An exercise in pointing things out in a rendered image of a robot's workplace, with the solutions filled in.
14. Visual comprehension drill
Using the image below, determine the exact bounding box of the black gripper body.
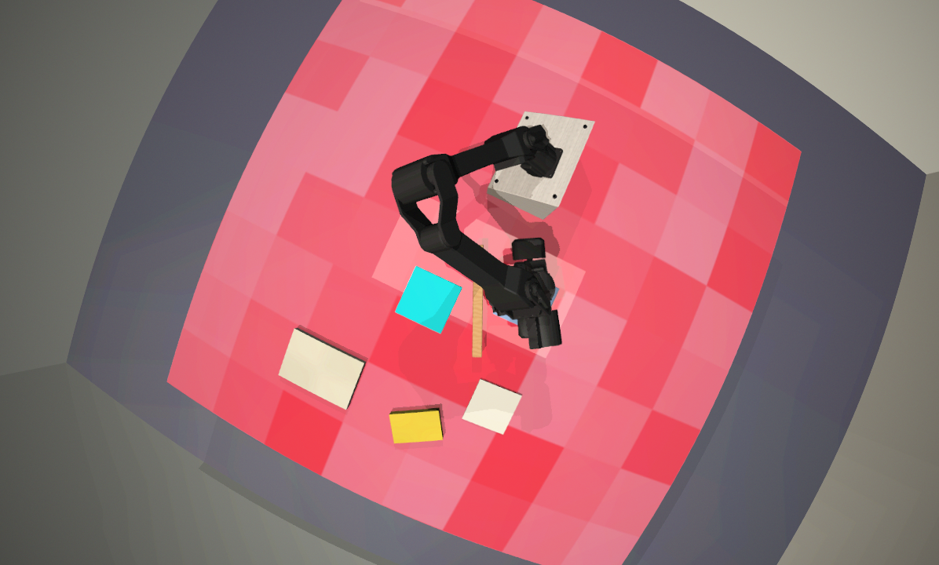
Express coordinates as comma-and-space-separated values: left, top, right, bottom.
512, 238, 546, 339

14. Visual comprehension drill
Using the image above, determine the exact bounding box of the brown wooden plank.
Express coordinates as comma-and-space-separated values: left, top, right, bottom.
472, 282, 483, 358

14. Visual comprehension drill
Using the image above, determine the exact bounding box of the yellow rectangular block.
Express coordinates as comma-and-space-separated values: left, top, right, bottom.
389, 407, 444, 443

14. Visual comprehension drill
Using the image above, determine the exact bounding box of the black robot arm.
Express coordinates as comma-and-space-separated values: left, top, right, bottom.
391, 125, 563, 349

